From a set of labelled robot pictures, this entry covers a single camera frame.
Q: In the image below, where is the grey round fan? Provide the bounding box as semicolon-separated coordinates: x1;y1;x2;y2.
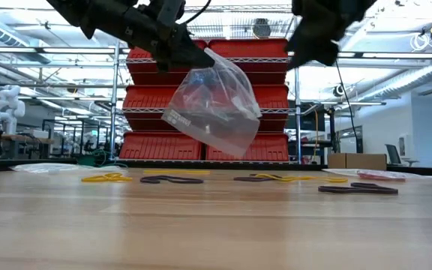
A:
251;17;273;39

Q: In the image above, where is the long black hanging cable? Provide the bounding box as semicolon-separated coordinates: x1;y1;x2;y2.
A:
334;59;363;154

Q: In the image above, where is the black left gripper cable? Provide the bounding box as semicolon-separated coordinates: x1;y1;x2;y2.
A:
181;0;213;26

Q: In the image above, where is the wooden workbench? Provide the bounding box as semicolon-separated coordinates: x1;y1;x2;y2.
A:
0;130;56;161

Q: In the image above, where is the yellow rubber band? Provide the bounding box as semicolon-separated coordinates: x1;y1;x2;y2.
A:
81;172;134;184
253;172;350;185

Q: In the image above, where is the chrome wire shelf rack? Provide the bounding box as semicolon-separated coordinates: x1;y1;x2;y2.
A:
109;3;303;164

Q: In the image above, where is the red plastic storage bin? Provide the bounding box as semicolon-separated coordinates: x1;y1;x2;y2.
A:
206;84;290;132
205;131;290;162
121;84;206;132
207;38;290;86
125;39;209;86
118;130;206;161

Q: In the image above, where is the red rubber bands bunch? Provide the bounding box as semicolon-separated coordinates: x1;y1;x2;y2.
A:
356;169;407;182

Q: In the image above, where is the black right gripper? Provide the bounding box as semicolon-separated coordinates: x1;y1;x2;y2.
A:
285;0;352;71

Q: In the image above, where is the grey office chair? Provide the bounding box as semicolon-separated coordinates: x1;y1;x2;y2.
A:
383;143;420;168

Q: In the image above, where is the brown cardboard box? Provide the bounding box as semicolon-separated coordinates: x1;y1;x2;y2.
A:
327;152;388;175

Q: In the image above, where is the black spool green cable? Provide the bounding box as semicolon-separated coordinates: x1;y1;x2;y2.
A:
76;148;129;169

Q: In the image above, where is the clear plastic zip bag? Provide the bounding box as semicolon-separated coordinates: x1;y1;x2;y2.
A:
161;47;263;158
321;167;432;183
8;162;127;176

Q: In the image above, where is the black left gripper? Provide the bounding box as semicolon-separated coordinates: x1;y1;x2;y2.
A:
125;0;216;72

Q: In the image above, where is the black equipment stand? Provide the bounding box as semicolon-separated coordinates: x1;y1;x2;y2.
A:
286;106;338;155

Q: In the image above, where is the yellow hanging cable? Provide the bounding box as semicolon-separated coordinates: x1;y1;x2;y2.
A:
313;108;320;152

